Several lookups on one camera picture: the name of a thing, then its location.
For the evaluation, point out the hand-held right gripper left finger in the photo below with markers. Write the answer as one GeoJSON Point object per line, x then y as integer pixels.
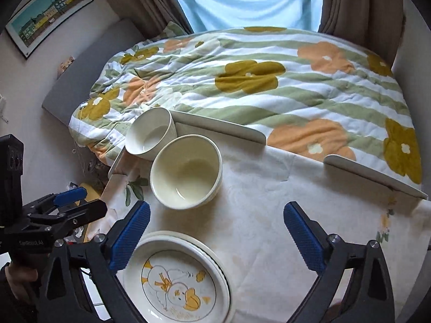
{"type": "Point", "coordinates": [131, 239]}

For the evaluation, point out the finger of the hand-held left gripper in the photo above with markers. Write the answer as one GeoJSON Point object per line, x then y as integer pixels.
{"type": "Point", "coordinates": [87, 212]}
{"type": "Point", "coordinates": [70, 195]}

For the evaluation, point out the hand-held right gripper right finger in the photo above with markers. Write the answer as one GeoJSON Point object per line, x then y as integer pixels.
{"type": "Point", "coordinates": [303, 239]}

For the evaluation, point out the duck print plate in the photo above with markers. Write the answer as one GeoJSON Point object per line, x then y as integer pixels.
{"type": "Point", "coordinates": [175, 282]}

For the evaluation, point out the yellow plate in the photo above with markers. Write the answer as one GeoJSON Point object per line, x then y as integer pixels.
{"type": "Point", "coordinates": [202, 242]}

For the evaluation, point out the person's left hand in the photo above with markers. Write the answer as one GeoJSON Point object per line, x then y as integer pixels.
{"type": "Point", "coordinates": [18, 282]}

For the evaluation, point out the floral white tablecloth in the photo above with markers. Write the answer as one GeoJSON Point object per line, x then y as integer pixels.
{"type": "Point", "coordinates": [262, 191]}

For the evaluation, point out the cream bowl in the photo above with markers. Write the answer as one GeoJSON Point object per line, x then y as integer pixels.
{"type": "Point", "coordinates": [185, 175]}

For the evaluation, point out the white tray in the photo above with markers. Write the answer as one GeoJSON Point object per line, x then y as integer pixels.
{"type": "Point", "coordinates": [370, 175]}
{"type": "Point", "coordinates": [219, 124]}

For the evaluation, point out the white bowl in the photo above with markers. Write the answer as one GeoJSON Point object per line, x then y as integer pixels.
{"type": "Point", "coordinates": [148, 138]}

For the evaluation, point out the grey headboard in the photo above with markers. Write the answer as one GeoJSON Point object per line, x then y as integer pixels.
{"type": "Point", "coordinates": [87, 74]}

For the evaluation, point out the floral striped blanket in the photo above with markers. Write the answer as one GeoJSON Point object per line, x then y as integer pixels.
{"type": "Point", "coordinates": [286, 101]}

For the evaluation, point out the framed town picture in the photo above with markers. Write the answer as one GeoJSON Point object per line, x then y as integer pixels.
{"type": "Point", "coordinates": [50, 10]}

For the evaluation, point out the green pillow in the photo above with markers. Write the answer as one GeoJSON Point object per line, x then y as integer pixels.
{"type": "Point", "coordinates": [173, 30]}

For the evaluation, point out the brown curtain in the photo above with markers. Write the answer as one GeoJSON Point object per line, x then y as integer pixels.
{"type": "Point", "coordinates": [357, 6]}
{"type": "Point", "coordinates": [151, 0]}

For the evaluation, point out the light blue window cloth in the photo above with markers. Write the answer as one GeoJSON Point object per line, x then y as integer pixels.
{"type": "Point", "coordinates": [242, 0]}

